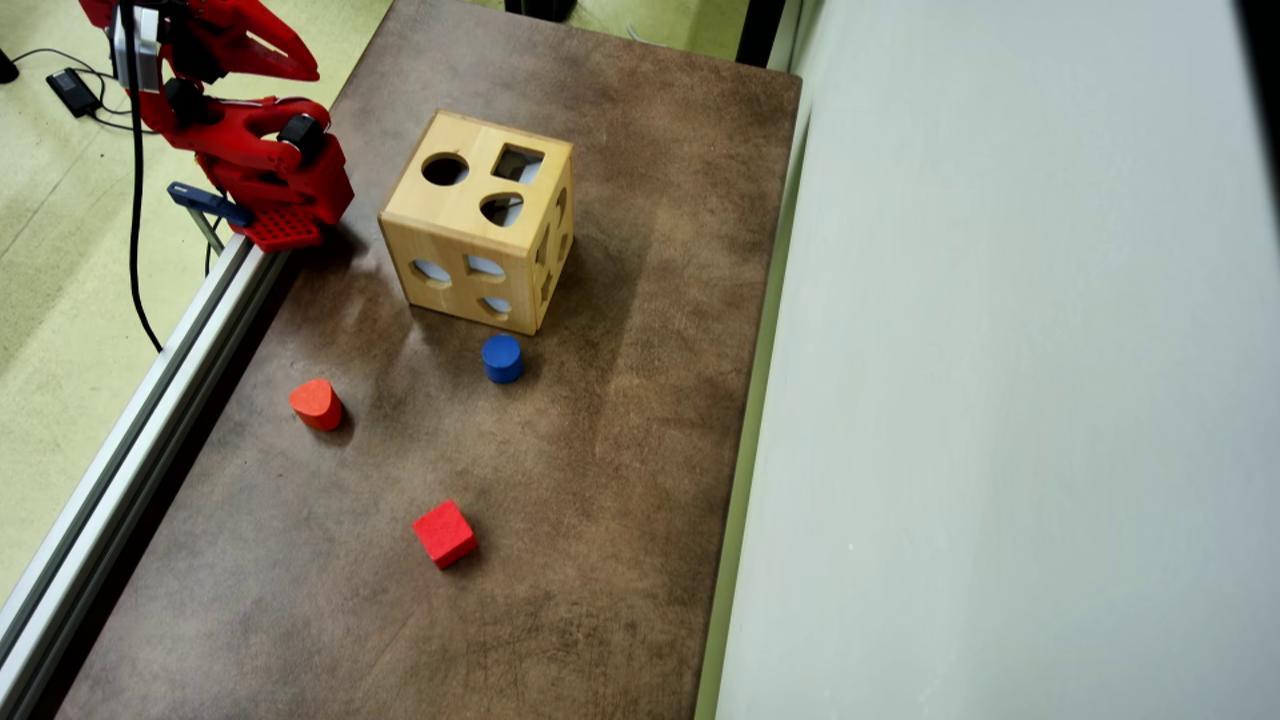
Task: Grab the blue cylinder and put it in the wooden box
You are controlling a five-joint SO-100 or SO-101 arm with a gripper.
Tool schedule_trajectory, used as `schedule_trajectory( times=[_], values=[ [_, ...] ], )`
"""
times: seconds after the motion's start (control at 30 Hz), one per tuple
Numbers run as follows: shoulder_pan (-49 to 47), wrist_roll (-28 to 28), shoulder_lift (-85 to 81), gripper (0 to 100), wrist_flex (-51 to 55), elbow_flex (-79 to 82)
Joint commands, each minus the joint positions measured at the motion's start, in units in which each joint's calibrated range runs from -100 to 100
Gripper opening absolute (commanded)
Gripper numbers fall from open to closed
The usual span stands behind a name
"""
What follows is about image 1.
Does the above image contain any blue table clamp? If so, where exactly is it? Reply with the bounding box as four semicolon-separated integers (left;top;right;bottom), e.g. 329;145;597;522
167;181;253;256

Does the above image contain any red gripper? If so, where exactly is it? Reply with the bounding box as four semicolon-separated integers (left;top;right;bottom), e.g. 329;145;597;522
80;0;322;83

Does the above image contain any wooden shape sorter box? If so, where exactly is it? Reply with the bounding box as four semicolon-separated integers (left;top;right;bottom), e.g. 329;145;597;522
378;109;576;337

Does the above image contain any aluminium profile rail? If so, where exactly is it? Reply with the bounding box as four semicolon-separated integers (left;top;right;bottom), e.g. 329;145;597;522
0;235;291;720

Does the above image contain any red wooden cube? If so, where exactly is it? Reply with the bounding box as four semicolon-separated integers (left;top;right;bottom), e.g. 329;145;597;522
412;499;479;570

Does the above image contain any black camera cable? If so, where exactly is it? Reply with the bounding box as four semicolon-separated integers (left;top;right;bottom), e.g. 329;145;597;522
120;0;164;354

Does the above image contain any red rounded triangle block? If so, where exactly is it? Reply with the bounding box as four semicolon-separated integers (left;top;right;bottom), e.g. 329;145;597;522
289;378;344;433

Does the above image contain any dark vertical post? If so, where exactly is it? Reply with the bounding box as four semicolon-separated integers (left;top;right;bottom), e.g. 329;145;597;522
736;0;791;69

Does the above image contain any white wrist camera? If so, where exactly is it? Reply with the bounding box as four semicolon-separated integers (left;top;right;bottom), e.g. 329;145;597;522
112;5;163;93

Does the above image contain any black power adapter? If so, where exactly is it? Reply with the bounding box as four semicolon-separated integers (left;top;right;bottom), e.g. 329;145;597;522
46;67;102;119

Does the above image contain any thin black adapter cable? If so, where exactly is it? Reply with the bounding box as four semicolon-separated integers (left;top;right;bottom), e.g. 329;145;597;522
8;46;156;136

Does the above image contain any blue wooden cylinder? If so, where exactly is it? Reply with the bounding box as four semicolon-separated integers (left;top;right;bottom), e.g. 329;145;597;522
481;334;524;385

